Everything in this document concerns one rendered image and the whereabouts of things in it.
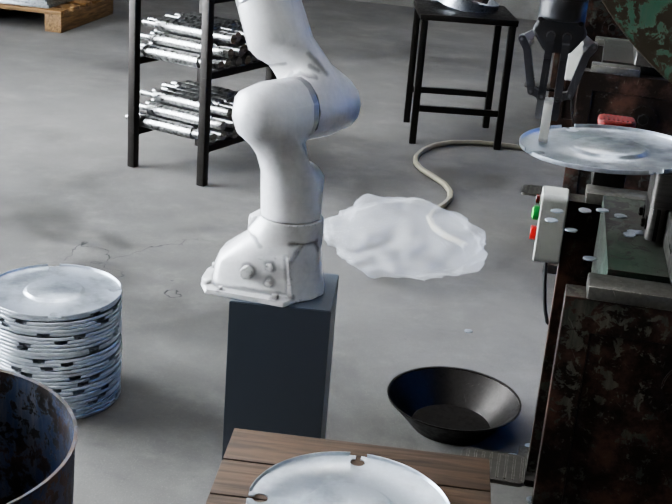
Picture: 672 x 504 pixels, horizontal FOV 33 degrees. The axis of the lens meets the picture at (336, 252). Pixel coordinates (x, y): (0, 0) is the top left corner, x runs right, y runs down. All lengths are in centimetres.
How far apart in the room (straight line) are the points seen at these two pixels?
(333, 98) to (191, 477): 84
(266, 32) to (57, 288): 88
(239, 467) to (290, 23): 74
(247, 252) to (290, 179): 16
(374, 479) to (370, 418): 89
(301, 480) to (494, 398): 105
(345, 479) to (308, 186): 54
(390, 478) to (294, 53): 73
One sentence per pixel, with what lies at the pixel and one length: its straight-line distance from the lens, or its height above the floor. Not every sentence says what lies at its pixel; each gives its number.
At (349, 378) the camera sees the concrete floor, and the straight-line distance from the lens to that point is 276.
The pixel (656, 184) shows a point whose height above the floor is 75.
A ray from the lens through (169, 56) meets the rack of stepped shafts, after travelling 410.
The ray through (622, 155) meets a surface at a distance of 186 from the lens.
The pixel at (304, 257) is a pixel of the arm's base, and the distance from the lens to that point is 200.
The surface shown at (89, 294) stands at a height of 24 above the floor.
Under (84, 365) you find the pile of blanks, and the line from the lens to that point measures 250.
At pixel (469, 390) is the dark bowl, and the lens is 269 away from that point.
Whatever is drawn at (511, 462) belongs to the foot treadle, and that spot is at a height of 16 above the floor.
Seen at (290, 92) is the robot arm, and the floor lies 82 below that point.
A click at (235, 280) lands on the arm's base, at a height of 48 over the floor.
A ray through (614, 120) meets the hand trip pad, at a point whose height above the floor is 76.
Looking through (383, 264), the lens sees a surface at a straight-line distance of 327.
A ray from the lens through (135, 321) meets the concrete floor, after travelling 300.
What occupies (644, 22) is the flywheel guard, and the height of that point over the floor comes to 106.
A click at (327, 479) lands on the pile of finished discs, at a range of 170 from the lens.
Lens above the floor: 125
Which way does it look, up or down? 21 degrees down
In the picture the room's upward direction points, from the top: 5 degrees clockwise
